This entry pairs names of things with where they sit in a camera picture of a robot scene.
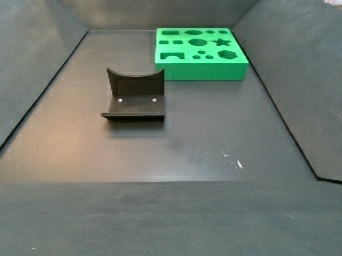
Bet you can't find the green shape-sorter block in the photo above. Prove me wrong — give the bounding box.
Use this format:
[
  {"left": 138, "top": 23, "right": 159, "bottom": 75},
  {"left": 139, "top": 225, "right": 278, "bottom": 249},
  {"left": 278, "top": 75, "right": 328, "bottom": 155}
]
[{"left": 155, "top": 28, "right": 249, "bottom": 81}]

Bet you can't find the black curved holder stand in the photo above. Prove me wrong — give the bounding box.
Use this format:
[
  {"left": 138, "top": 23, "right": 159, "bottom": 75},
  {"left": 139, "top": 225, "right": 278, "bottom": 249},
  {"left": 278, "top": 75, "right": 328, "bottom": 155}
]
[{"left": 102, "top": 69, "right": 166, "bottom": 120}]

